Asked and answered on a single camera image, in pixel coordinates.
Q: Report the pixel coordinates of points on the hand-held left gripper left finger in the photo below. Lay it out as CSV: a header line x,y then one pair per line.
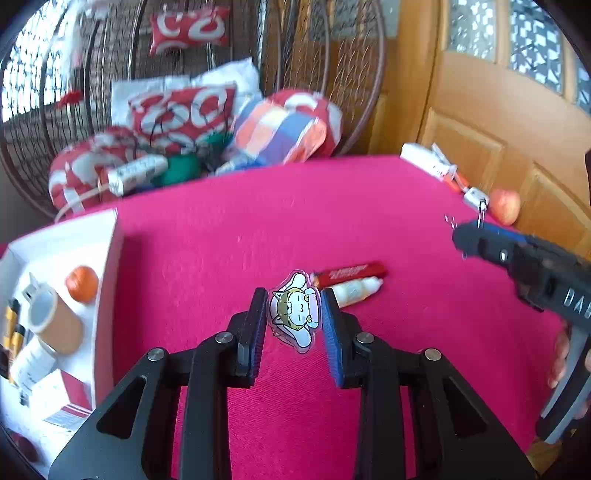
x,y
258,318

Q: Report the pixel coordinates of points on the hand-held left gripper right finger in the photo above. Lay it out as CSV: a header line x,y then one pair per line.
x,y
330,323

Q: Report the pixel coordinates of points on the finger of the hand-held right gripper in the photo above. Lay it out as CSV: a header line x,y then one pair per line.
x,y
475,240
508,235

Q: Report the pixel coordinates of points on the acrylic cat charm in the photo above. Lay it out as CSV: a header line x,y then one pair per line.
x,y
295,314

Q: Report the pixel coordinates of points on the orange mandarin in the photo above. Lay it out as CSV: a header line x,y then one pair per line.
x,y
82,284

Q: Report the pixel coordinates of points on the white tray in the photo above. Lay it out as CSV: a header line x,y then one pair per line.
x,y
60,240

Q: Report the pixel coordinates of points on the red white small box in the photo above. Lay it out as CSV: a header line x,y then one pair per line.
x,y
60,399

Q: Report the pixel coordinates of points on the white charger plug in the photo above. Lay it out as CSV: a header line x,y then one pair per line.
x,y
33,288

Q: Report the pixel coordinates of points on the white pill bottle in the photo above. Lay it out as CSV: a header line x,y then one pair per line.
x,y
31,367

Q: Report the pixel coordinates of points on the yellow tube with black cap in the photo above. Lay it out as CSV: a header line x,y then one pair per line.
x,y
10,318
17,339

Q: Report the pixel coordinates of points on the person's right hand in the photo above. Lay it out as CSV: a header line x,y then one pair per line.
x,y
558,360

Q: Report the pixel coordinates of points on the red apple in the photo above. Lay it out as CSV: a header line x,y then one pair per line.
x,y
505,206

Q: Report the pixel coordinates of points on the metal paper clip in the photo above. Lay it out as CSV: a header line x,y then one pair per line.
x,y
450,220

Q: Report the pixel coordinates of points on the small white dropper bottle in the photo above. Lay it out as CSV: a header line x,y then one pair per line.
x,y
353,291

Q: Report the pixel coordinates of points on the small white square device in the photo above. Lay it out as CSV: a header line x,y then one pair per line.
x,y
474,197

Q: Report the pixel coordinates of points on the red tube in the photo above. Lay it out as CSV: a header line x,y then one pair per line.
x,y
351,273

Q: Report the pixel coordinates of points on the white power bank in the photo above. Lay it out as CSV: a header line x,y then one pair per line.
x,y
422,159

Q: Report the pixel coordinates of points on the magenta tablecloth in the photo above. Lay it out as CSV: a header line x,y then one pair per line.
x,y
231,221

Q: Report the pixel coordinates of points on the wooden door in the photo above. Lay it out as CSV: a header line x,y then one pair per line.
x,y
485,92

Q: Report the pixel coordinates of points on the green cloth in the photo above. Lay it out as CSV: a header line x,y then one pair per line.
x,y
182,168

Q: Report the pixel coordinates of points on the plaid cushion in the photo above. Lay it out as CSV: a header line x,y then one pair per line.
x,y
277,134

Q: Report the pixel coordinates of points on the white power strip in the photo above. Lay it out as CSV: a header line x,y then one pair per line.
x,y
134,171

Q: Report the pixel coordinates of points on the beige tape roll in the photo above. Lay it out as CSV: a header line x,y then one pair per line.
x,y
53,321

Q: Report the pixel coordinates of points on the wicker hanging egg chair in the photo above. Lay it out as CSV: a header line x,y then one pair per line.
x,y
346,69

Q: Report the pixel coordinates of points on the square red white cushion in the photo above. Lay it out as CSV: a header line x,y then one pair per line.
x,y
184,110

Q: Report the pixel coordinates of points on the red white seat cushion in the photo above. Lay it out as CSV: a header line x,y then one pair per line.
x,y
83,166

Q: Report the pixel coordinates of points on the white pillow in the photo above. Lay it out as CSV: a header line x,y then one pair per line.
x,y
184,78

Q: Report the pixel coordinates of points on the red date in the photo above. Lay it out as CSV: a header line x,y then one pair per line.
x,y
23,447

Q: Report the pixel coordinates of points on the red hanging ornament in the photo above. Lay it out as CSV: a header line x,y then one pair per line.
x,y
69,98

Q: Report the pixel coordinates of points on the small red white cushion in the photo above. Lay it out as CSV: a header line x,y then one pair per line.
x,y
189,25

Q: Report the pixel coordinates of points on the white dream catcher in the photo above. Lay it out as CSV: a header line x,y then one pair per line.
x,y
74,41

